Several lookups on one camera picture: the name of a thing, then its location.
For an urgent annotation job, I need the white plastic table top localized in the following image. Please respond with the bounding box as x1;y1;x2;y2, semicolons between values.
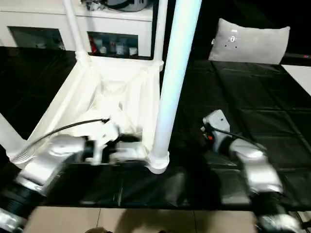
8;52;170;174

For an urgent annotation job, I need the white plastic table leg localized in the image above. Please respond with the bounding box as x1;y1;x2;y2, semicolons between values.
153;0;168;66
0;113;32;166
62;0;89;63
148;0;203;170

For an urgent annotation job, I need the black work mat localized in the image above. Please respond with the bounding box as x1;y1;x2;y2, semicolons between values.
0;46;311;211

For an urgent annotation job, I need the black cabinet with yellow label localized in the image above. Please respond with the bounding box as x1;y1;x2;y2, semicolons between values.
167;0;219;59

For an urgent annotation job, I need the white flat board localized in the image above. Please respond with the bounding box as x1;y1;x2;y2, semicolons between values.
281;64;311;97

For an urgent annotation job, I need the grey helmet on cabinet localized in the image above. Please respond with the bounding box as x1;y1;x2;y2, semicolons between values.
106;0;148;12

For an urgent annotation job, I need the dark clutter on cabinet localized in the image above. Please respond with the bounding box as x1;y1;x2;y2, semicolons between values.
82;0;107;11

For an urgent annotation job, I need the white glass-door cabinet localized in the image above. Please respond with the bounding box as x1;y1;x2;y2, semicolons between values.
0;0;156;58

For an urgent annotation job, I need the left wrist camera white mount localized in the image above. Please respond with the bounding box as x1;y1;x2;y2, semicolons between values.
91;120;121;166

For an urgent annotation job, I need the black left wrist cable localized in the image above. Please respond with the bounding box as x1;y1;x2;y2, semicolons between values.
23;117;110;151

